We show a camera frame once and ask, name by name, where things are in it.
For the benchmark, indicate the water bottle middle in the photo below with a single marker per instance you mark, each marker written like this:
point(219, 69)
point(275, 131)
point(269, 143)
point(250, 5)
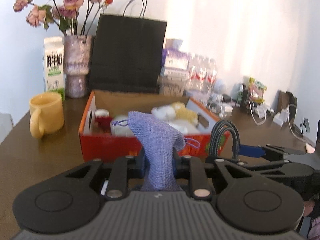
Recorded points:
point(202, 72)

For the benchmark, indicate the green spray bottle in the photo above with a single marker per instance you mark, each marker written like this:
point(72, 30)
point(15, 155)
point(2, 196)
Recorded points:
point(241, 94)

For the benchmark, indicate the red fabric rose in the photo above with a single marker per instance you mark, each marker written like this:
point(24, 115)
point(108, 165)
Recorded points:
point(103, 123)

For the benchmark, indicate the clear seed container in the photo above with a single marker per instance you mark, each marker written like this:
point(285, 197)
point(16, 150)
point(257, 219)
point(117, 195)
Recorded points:
point(171, 86)

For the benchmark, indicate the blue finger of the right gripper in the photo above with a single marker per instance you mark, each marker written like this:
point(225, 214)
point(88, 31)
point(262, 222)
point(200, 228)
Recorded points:
point(210, 160)
point(252, 151)

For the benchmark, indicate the purple textured vase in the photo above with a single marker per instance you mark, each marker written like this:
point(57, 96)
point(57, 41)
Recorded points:
point(77, 63)

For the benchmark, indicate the purple woven pouch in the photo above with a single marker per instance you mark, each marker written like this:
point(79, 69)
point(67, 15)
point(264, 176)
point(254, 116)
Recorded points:
point(158, 139)

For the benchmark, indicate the water bottle right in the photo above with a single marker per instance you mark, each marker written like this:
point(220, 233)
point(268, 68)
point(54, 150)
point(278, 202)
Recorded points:
point(211, 75)

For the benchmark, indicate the water bottle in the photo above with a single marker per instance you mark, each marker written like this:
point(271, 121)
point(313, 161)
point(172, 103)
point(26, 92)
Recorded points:
point(192, 68)
point(211, 75)
point(202, 72)

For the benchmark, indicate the white robot figurine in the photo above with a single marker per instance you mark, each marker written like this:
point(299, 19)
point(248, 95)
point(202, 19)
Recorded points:
point(218, 90)

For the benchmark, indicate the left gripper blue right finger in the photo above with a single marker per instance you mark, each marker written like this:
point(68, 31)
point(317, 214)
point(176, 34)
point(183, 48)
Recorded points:
point(180, 165)

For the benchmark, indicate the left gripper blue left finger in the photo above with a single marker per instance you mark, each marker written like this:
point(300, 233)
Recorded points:
point(138, 165)

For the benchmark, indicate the yellow snack bag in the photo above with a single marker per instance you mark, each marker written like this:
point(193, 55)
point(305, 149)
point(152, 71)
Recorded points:
point(256, 90)

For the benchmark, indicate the red cardboard box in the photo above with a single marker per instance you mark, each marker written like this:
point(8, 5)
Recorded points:
point(96, 144)

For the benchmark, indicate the white milk carton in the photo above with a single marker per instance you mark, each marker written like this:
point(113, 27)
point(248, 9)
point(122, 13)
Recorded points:
point(53, 65)

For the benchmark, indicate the white tissue cloth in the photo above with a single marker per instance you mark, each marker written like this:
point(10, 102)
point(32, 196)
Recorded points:
point(120, 128)

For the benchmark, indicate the white earphones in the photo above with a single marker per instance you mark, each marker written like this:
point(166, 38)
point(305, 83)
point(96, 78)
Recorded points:
point(218, 108)

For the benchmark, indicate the water bottle left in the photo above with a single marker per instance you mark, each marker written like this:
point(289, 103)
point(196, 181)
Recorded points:
point(192, 68)

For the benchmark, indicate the white flat box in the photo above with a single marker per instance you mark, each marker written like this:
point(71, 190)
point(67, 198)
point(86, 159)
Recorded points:
point(176, 73)

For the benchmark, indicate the dried pink rose bouquet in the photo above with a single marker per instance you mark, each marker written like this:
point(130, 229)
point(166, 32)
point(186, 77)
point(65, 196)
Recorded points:
point(71, 17)

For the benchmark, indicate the black paper bag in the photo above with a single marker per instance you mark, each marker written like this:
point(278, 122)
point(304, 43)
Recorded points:
point(127, 53)

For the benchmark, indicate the person's right hand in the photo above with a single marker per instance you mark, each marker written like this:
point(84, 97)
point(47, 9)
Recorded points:
point(312, 209)

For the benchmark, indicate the white yellow plush toy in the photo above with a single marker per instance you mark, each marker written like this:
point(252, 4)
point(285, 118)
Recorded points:
point(178, 117)

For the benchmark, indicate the yellow ceramic mug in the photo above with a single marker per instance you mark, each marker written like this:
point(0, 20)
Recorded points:
point(46, 114)

